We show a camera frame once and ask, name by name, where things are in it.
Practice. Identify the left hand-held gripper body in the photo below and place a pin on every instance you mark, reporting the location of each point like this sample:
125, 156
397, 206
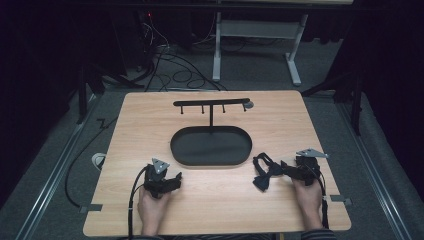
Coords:
156, 182

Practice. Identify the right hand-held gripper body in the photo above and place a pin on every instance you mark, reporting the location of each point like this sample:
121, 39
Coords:
307, 168

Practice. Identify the black bow tie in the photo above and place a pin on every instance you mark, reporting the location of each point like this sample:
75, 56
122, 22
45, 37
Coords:
266, 173

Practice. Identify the person's left hand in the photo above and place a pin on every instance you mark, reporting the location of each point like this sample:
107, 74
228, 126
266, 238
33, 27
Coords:
151, 211

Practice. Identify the person's right hand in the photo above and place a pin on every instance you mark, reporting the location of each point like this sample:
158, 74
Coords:
310, 203

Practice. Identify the grey tape strip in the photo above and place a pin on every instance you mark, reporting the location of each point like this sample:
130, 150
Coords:
340, 199
90, 208

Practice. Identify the black hook stand with tray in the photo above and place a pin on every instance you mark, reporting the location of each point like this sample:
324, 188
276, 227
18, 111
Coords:
210, 146

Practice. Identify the white round floor socket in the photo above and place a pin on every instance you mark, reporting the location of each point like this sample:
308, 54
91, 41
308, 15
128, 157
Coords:
97, 160

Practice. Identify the small grey round disc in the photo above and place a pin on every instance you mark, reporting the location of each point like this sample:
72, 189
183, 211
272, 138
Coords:
249, 104

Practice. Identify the black metal stand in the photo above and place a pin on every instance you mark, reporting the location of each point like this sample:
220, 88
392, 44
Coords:
83, 96
356, 100

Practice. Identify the dark computer tower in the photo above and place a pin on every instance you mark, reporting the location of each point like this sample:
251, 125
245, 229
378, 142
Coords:
133, 36

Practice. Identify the metal floor rail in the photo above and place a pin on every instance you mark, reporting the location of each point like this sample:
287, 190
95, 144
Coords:
56, 170
373, 170

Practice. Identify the white metal desk frame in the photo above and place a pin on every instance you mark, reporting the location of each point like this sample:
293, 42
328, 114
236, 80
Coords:
256, 29

